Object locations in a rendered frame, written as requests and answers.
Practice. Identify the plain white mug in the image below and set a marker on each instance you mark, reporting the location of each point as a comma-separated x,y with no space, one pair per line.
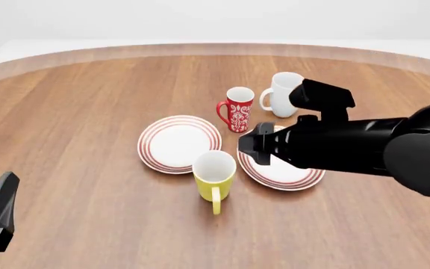
281,92

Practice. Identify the yellow and white mug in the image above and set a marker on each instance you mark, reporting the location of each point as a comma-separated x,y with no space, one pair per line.
213,182

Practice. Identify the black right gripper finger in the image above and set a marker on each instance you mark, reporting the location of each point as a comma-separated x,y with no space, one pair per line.
246,145

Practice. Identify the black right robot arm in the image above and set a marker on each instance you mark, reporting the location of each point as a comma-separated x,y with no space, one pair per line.
368,145

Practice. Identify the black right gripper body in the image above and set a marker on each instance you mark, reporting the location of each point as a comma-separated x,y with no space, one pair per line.
264,145

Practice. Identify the red-ringed white plate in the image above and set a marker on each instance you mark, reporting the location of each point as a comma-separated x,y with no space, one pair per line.
177,145
280,175

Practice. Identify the red patterned mug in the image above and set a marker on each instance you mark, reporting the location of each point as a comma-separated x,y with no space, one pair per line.
239,115

